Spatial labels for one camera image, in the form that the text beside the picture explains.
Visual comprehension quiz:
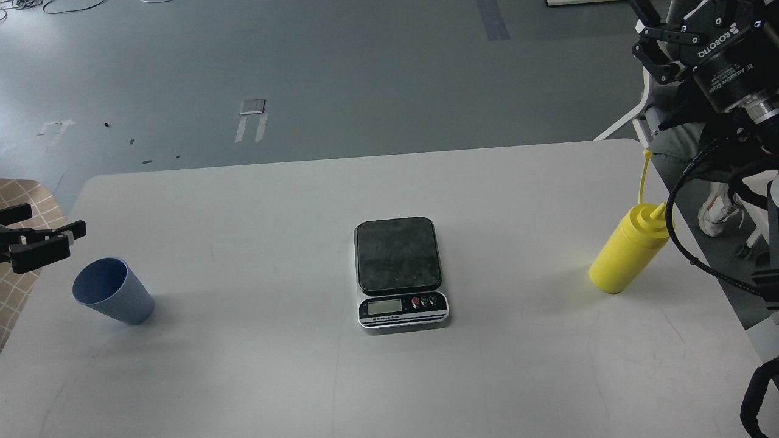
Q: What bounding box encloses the yellow squeeze bottle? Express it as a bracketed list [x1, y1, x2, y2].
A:
[588, 149, 669, 294]

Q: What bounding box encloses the blue ribbed plastic cup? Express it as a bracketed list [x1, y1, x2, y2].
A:
[72, 257, 155, 326]

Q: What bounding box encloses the digital kitchen scale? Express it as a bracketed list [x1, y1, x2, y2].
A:
[354, 217, 450, 332]

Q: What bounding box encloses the grey floor plate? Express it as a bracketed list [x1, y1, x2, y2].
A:
[239, 98, 267, 116]

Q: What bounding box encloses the white office chair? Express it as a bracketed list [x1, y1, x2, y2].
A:
[594, 68, 660, 149]

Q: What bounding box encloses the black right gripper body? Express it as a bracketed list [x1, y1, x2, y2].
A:
[679, 1, 778, 114]

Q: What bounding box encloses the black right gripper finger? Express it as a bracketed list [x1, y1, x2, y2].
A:
[631, 25, 700, 84]
[628, 0, 666, 28]

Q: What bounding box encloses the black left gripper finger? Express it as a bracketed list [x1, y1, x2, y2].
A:
[0, 203, 32, 226]
[1, 221, 87, 274]

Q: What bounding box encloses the black floor cable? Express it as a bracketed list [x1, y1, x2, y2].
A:
[0, 0, 107, 15]

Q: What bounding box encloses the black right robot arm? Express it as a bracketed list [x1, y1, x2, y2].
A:
[631, 1, 777, 305]

